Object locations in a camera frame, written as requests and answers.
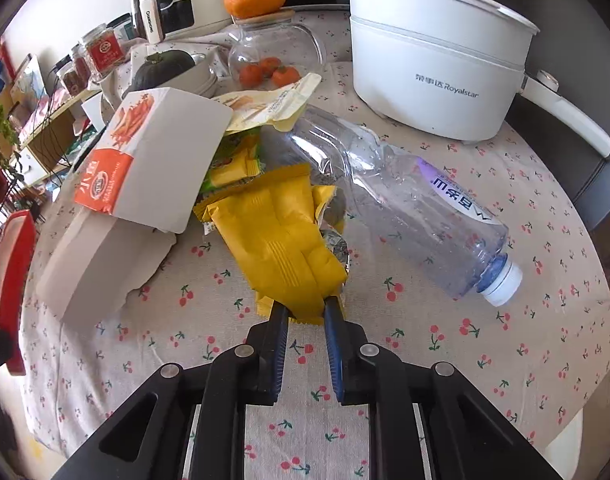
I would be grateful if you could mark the small orange mandarin left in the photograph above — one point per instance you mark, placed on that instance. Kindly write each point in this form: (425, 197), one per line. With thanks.
(251, 76)

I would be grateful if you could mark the red label spice jar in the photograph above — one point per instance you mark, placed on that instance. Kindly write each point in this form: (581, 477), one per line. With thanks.
(103, 50)

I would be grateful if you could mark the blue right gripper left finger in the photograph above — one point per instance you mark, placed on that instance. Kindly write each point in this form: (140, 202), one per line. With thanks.
(272, 354)

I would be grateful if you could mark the dark green pumpkin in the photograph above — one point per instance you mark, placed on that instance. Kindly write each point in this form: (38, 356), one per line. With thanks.
(160, 67)

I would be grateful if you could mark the green yellow snack packet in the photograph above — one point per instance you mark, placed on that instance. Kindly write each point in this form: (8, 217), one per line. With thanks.
(238, 158)

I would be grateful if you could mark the small orange mandarin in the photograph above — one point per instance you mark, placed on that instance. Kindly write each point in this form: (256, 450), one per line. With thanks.
(284, 75)
(251, 76)

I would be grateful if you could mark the yellow snack wrapper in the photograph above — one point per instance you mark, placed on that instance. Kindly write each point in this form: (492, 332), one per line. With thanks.
(271, 226)

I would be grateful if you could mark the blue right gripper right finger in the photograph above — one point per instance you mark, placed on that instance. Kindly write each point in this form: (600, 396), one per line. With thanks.
(341, 341)

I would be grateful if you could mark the white orange snack carton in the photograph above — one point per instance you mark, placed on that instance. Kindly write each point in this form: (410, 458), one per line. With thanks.
(136, 192)

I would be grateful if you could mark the glass teapot with wooden lid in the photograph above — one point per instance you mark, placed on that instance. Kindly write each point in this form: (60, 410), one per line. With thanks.
(272, 40)

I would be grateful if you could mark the small orange mandarin right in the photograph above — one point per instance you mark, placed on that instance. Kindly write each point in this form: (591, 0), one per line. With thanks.
(284, 75)

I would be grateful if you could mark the white electric cooking pot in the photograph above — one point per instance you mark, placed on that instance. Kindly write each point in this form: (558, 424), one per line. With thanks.
(454, 69)

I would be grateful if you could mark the clear plastic water bottle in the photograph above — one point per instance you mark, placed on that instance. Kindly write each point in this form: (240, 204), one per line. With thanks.
(424, 214)

